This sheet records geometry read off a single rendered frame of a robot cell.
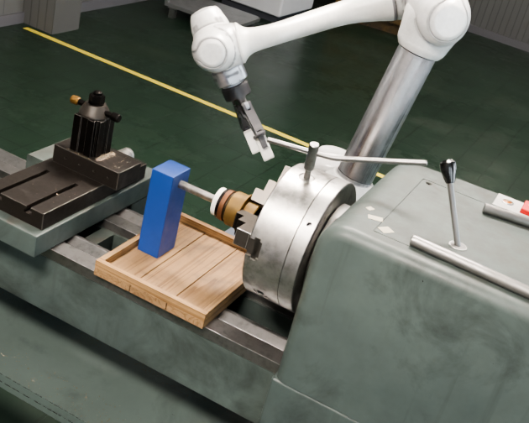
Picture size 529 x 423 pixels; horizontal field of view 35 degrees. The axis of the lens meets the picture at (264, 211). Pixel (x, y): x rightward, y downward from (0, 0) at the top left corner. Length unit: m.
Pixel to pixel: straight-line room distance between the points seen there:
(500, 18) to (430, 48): 7.76
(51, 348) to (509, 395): 1.20
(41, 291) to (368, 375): 0.87
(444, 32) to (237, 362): 0.90
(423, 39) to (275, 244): 0.65
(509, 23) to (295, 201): 8.19
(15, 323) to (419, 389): 1.15
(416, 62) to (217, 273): 0.71
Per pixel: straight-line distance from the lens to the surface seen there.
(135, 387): 2.20
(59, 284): 2.10
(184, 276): 2.01
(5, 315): 2.38
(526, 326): 1.56
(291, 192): 1.76
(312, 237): 1.72
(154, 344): 2.00
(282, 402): 1.82
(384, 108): 2.14
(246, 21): 7.33
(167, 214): 2.00
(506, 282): 1.57
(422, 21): 2.04
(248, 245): 1.77
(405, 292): 1.59
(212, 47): 2.02
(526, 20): 9.79
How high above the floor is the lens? 1.96
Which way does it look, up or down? 27 degrees down
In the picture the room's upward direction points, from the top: 15 degrees clockwise
